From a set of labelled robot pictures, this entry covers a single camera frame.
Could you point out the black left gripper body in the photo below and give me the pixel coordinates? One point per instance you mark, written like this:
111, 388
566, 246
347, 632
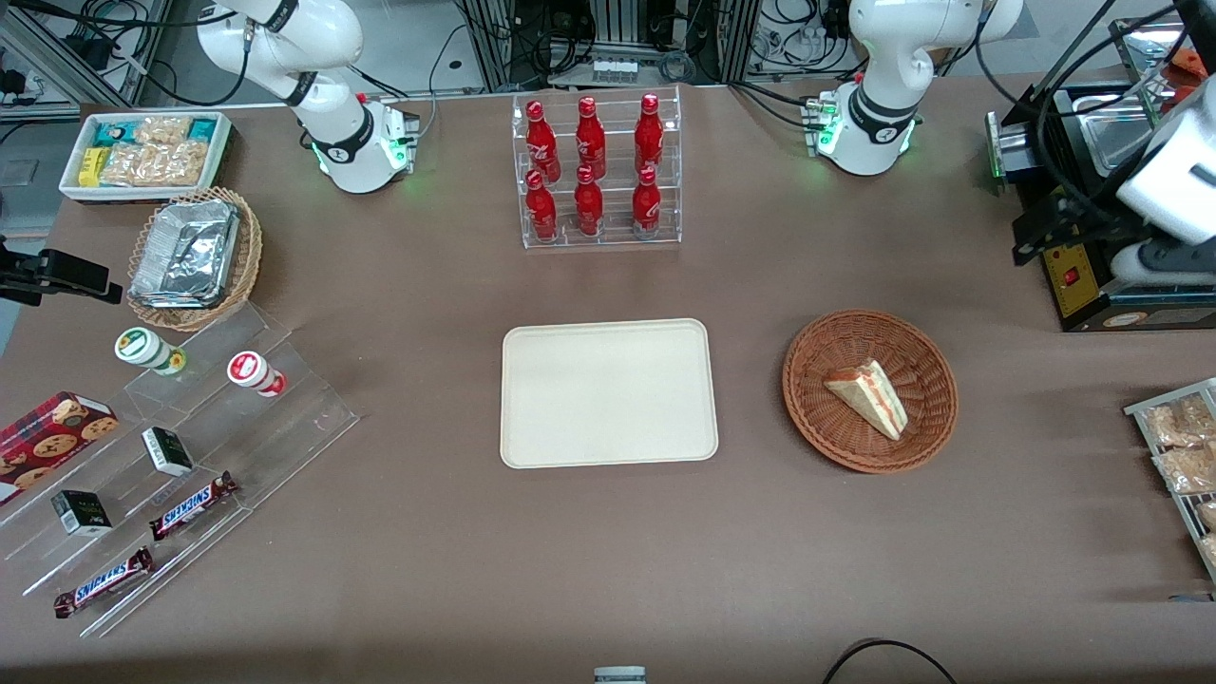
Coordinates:
1080, 225

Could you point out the yellow snack packet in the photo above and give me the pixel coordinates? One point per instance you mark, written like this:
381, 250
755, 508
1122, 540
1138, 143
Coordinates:
90, 167

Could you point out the red cola bottle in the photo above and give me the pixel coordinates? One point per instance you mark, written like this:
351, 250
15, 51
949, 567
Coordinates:
646, 203
588, 203
541, 207
541, 142
649, 135
590, 141

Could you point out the oval light wicker basket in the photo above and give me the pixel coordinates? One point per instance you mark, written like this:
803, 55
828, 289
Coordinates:
245, 266

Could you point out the small black green box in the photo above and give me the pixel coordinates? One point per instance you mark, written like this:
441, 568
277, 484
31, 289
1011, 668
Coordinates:
82, 512
167, 450

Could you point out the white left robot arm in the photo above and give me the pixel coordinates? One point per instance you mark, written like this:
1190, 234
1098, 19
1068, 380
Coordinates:
879, 66

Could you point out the clear cracker bag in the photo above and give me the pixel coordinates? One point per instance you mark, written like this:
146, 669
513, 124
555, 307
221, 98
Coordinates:
152, 165
163, 129

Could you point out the round brown wicker basket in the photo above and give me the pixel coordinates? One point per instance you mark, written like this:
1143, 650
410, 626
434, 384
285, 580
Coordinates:
836, 427

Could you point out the triangle sandwich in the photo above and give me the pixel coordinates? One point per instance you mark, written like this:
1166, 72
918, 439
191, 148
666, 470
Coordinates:
869, 394

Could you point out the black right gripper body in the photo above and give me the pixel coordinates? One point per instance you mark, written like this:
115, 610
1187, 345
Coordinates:
38, 273

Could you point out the black machine yellow panel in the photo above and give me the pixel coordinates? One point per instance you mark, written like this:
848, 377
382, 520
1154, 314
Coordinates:
1078, 285

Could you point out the clear acrylic stepped stand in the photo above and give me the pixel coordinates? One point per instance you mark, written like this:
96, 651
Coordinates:
285, 427

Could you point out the white power strip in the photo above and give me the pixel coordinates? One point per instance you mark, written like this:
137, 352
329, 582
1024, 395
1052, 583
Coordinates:
616, 68

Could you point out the clear bagged snack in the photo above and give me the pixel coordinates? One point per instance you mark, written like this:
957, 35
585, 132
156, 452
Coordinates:
1178, 419
1209, 516
1187, 466

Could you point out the cream plastic tray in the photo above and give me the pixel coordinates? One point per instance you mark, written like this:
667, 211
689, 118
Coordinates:
608, 394

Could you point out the aluminium frame rack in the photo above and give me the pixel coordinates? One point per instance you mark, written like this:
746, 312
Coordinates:
608, 28

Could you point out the red lid yogurt cup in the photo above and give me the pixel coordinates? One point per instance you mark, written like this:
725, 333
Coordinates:
254, 372

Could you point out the green lid yogurt cup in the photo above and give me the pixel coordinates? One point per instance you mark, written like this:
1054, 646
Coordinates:
147, 349

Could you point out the red plaid cookie box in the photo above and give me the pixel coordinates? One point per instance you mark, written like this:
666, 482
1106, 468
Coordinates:
47, 442

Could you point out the teal snack packet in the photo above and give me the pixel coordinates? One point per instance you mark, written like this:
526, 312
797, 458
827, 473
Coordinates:
201, 127
112, 133

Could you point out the silver foil container stack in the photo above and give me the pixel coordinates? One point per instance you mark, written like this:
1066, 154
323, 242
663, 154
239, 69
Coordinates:
185, 255

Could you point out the grey metal bracket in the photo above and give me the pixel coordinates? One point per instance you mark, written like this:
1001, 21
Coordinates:
619, 675

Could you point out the clear acrylic bottle rack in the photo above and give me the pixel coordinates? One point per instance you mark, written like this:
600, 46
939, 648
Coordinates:
665, 228

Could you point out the white snack bin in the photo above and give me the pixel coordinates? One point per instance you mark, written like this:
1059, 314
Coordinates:
217, 152

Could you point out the snickers bar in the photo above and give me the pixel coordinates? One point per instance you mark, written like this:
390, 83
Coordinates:
103, 581
193, 504

